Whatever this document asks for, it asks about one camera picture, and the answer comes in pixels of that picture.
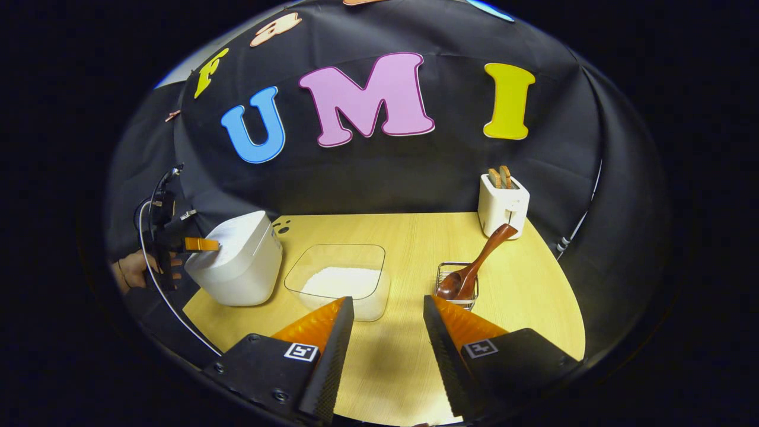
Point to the clear plastic box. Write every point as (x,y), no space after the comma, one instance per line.
(332,255)

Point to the silver clip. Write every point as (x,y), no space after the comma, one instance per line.
(188,214)

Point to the white uncooked rice heap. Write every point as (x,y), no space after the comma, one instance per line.
(341,281)

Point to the white rice cooker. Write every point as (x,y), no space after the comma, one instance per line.
(243,267)

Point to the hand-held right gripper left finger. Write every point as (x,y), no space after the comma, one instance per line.
(332,367)

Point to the copper clip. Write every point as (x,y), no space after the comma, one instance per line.
(172,115)

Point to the brown wooden spoon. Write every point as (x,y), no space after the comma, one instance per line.
(483,255)

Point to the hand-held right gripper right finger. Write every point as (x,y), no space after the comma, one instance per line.
(450,367)

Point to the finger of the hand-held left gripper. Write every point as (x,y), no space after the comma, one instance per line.
(201,244)

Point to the white toaster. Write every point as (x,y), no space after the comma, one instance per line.
(501,210)

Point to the toasted bread slice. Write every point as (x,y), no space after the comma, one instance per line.
(506,177)
(494,179)

